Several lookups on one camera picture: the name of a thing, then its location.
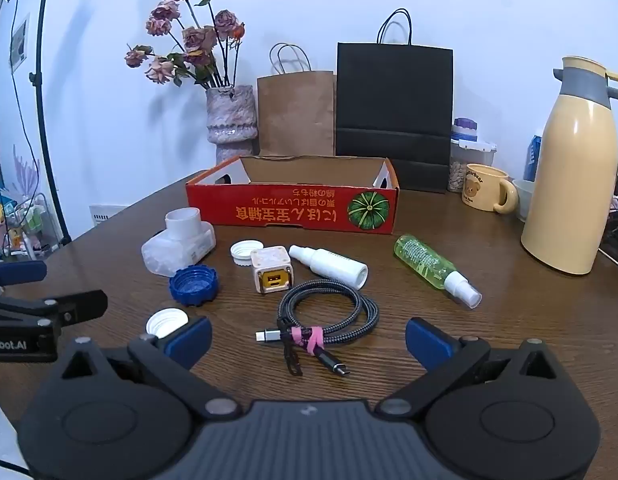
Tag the yellow bear mug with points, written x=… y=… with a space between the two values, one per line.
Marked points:
x=481 y=187

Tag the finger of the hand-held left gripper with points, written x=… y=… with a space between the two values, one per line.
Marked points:
x=21 y=272
x=69 y=309

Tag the brown paper bag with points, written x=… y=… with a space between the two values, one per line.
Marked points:
x=296 y=115

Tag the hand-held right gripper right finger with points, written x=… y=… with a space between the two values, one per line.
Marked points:
x=429 y=342

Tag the blue drink can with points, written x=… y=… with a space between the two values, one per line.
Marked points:
x=533 y=157

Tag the blue bottle cap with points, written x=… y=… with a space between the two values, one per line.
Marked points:
x=194 y=285

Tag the green spray bottle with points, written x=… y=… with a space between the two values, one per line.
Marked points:
x=424 y=260

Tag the red cardboard box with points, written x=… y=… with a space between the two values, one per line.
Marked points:
x=289 y=205

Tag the clear jar purple lid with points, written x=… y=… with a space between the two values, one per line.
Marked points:
x=471 y=147

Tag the white spray bottle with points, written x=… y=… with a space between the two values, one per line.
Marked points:
x=334 y=265

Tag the black light stand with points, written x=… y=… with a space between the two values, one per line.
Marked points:
x=41 y=110

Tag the black paper bag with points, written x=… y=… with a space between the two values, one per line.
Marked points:
x=394 y=100

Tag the cream cube charger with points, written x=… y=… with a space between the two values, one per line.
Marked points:
x=271 y=270

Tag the small wall card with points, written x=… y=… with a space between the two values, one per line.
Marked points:
x=20 y=42

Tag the cream thermos jug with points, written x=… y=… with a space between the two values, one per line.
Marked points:
x=569 y=185

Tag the dried rose bouquet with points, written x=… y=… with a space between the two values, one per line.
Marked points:
x=199 y=40

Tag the small white bottle cap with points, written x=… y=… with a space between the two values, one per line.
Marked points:
x=241 y=255

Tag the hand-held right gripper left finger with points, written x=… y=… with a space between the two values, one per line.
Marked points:
x=189 y=341

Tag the pink mottled ceramic vase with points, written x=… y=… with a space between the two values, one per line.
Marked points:
x=231 y=115

